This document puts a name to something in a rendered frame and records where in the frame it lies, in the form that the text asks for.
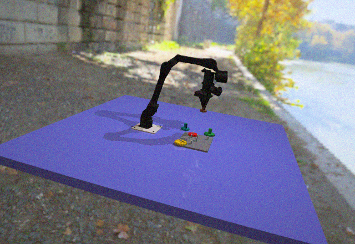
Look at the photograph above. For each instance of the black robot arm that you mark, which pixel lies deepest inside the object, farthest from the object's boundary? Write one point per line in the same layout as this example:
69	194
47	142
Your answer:
220	76

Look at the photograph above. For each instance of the yellow gear with black stripe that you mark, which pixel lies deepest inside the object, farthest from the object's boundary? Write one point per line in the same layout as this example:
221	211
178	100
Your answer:
181	143

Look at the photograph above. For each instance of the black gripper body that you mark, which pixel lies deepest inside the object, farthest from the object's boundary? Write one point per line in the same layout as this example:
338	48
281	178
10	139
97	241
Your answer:
204	92

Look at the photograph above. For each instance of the brown gear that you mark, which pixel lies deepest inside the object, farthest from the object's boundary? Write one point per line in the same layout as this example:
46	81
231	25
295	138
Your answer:
203	109

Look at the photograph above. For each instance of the green gear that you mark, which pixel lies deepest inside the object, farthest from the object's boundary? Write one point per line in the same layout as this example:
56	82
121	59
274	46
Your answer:
209	133

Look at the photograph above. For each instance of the teal gear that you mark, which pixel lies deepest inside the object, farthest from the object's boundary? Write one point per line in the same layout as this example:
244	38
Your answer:
185	128

